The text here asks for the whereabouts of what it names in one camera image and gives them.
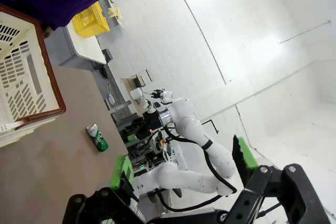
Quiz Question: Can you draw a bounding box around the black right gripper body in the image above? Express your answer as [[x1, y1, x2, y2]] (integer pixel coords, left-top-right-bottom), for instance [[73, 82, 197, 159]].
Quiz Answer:
[[143, 111, 163, 133]]

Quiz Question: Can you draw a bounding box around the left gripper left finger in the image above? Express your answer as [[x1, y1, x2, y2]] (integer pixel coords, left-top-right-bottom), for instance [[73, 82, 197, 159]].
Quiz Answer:
[[62, 154, 148, 224]]

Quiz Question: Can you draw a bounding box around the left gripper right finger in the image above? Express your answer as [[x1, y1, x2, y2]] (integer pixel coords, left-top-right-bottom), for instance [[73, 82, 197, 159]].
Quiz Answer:
[[227, 134, 332, 224]]

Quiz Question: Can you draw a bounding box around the green Sprite can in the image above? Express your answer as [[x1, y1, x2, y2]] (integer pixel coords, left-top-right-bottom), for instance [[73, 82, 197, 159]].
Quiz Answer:
[[86, 123, 110, 153]]

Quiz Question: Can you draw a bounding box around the person's right forearm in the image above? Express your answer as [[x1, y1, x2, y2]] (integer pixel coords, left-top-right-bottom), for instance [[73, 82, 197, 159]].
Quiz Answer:
[[36, 0, 79, 31]]

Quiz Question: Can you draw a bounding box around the yellow plastic basket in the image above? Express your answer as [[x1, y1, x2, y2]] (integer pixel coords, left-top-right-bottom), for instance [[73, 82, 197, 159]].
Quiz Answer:
[[71, 1, 111, 39]]

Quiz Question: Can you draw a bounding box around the cream basket with brown rim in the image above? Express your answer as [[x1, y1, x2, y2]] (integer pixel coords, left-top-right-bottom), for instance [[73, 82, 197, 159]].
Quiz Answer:
[[0, 3, 67, 148]]

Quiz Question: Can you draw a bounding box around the person's right hand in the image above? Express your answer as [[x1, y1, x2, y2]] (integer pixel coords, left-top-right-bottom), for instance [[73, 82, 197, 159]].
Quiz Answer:
[[43, 24, 55, 39]]

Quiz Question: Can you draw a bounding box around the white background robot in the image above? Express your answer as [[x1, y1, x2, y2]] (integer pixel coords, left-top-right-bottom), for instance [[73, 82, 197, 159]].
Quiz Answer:
[[150, 87, 173, 104]]

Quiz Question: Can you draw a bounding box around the cardboard box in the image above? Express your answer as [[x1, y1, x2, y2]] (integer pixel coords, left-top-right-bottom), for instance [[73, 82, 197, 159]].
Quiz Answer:
[[127, 68, 155, 89]]

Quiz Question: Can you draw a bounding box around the small black box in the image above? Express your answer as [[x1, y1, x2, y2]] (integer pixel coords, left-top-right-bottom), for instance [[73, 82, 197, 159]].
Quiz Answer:
[[101, 48, 114, 63]]

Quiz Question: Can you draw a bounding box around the white side table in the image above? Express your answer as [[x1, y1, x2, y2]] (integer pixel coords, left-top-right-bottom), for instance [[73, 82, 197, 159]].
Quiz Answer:
[[58, 20, 108, 67]]

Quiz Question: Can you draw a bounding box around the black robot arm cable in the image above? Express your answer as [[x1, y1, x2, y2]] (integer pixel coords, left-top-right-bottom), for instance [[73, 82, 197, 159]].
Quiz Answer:
[[156, 126, 237, 212]]

